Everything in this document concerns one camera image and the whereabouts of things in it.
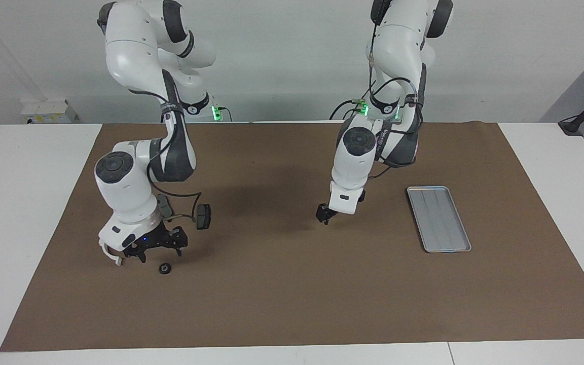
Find silver metal tray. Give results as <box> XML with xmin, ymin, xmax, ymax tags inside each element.
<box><xmin>407</xmin><ymin>186</ymin><xmax>472</xmax><ymax>253</ymax></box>

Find short dark grey brake pad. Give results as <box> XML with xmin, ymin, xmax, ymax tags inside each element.
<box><xmin>196</xmin><ymin>203</ymin><xmax>212</xmax><ymax>230</ymax></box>

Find brown table mat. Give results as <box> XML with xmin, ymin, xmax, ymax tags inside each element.
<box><xmin>0</xmin><ymin>122</ymin><xmax>584</xmax><ymax>352</ymax></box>

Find white power strip box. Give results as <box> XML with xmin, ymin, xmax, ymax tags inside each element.
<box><xmin>21</xmin><ymin>99</ymin><xmax>77</xmax><ymax>124</ymax></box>

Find white curved plastic bracket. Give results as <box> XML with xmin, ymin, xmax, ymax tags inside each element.
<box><xmin>98</xmin><ymin>238</ymin><xmax>122</xmax><ymax>267</ymax></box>

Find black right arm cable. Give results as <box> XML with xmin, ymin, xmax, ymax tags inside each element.
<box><xmin>130</xmin><ymin>89</ymin><xmax>206</xmax><ymax>224</ymax></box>

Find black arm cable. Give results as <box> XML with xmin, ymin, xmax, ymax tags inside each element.
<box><xmin>130</xmin><ymin>89</ymin><xmax>206</xmax><ymax>224</ymax></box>
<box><xmin>366</xmin><ymin>20</ymin><xmax>424</xmax><ymax>179</ymax></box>

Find black base cables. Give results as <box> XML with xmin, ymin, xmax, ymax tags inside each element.
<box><xmin>329</xmin><ymin>98</ymin><xmax>364</xmax><ymax>121</ymax></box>

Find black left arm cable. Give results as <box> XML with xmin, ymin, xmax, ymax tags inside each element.
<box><xmin>366</xmin><ymin>20</ymin><xmax>424</xmax><ymax>179</ymax></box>

